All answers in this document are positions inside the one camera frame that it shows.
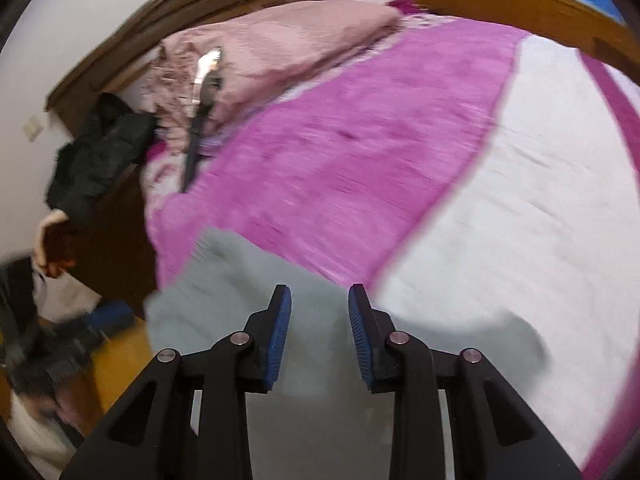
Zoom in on grey pants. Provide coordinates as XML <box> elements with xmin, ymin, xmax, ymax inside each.
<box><xmin>143</xmin><ymin>225</ymin><xmax>549</xmax><ymax>480</ymax></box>

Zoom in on person's left hand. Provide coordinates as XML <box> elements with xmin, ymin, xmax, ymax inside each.
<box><xmin>34</xmin><ymin>209</ymin><xmax>75</xmax><ymax>278</ymax></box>

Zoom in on black clothes pile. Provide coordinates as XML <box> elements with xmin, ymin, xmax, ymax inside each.
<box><xmin>46</xmin><ymin>93</ymin><xmax>157</xmax><ymax>224</ymax></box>

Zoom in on pink and white bedspread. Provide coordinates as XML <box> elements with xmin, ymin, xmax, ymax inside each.
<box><xmin>142</xmin><ymin>14</ymin><xmax>639</xmax><ymax>479</ymax></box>

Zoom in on dusty pink folded quilt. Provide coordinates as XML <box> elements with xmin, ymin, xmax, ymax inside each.
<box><xmin>143</xmin><ymin>0</ymin><xmax>401</xmax><ymax>154</ymax></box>

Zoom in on dark wooden headboard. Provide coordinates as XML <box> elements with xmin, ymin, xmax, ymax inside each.
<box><xmin>46</xmin><ymin>0</ymin><xmax>297</xmax><ymax>134</ymax></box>

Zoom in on wooden window cabinet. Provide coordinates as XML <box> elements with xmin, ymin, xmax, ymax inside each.
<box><xmin>413</xmin><ymin>0</ymin><xmax>639</xmax><ymax>82</ymax></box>

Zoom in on white wall switch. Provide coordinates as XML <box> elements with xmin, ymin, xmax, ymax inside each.
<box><xmin>23</xmin><ymin>116</ymin><xmax>44</xmax><ymax>142</ymax></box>

